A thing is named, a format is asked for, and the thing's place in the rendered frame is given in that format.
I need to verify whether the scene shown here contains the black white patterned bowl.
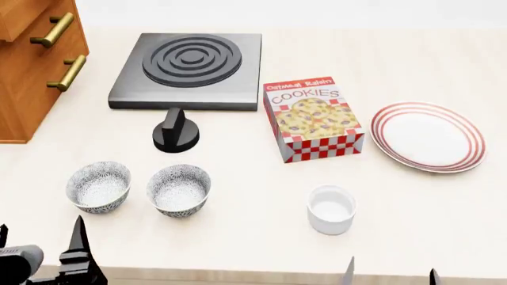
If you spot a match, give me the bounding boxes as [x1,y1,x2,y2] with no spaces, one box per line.
[146,164,212,219]
[65,161,132,215]

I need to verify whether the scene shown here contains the white plate red rings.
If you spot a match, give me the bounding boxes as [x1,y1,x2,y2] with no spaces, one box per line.
[370,101,488,174]

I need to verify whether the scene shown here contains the white ramekin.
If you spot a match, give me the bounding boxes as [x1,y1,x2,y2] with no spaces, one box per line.
[306,184,357,237]

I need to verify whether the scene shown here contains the wooden cabinet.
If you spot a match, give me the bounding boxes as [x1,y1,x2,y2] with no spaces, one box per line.
[0,0,90,145]

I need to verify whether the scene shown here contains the black stove knob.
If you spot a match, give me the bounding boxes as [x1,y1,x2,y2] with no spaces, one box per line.
[152,107,201,154]

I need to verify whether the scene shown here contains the oatmeal raisin cookies box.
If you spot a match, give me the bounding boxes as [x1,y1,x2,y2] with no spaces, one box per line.
[262,76,367,164]

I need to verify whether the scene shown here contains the grey flat stove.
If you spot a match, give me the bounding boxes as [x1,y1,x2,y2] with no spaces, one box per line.
[107,32,264,112]

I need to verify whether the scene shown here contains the brass drawer handle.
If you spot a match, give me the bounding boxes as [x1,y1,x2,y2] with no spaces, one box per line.
[29,12,76,50]
[46,54,88,92]

